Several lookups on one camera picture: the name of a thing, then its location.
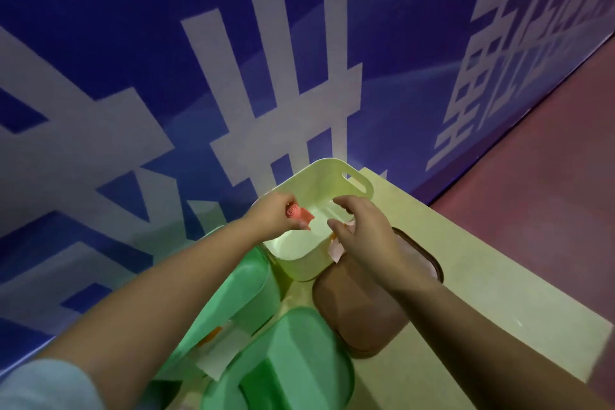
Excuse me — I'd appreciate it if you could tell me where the person's right hand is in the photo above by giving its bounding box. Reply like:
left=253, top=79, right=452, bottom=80
left=328, top=195, right=415, bottom=291

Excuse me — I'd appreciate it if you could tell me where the person's right forearm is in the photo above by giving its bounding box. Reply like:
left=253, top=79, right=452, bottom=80
left=384, top=274, right=615, bottom=410

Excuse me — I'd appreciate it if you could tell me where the brown plastic bin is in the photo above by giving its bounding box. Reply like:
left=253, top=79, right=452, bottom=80
left=312, top=227, right=444, bottom=359

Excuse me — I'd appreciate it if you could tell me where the green plastic bin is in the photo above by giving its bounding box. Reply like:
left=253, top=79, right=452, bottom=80
left=201, top=306, right=356, bottom=410
left=154, top=227, right=282, bottom=382

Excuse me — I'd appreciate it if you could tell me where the light blue sleeve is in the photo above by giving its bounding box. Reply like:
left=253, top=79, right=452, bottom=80
left=0, top=359, right=105, bottom=410

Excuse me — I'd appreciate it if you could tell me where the person's left forearm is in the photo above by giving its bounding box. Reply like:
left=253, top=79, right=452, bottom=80
left=35, top=218, right=260, bottom=410

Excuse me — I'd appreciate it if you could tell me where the light yellow plastic bin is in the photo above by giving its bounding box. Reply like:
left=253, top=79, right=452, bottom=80
left=252, top=157, right=375, bottom=283

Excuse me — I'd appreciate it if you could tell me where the small orange item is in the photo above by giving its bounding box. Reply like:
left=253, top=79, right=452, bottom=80
left=199, top=326, right=225, bottom=346

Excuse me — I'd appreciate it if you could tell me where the pale pink packet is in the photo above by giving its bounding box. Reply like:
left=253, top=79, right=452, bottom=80
left=328, top=220, right=357, bottom=264

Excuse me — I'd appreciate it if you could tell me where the person's left hand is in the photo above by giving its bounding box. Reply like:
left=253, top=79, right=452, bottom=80
left=242, top=192, right=313, bottom=246

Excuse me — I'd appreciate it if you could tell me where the white paper packet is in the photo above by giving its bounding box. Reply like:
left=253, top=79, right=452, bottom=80
left=194, top=322, right=254, bottom=382

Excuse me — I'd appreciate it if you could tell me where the small pink red packet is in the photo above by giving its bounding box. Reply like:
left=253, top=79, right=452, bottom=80
left=286, top=203, right=316, bottom=232

